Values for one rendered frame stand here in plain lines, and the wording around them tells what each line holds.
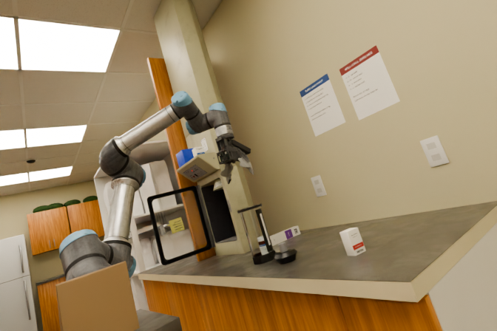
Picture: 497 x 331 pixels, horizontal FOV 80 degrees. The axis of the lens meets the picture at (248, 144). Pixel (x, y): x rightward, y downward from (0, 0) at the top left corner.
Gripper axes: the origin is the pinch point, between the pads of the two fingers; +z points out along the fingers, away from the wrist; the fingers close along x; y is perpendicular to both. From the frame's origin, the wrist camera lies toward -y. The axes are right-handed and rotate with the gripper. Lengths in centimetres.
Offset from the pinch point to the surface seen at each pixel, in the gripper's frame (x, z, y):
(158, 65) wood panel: -66, -100, -28
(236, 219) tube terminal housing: -30.0, 16.7, -21.8
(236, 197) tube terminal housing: -28.9, 5.3, -25.6
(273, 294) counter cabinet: 14.6, 41.2, 18.8
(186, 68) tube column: -36, -79, -23
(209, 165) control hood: -32.7, -15.4, -16.2
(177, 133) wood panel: -66, -48, -29
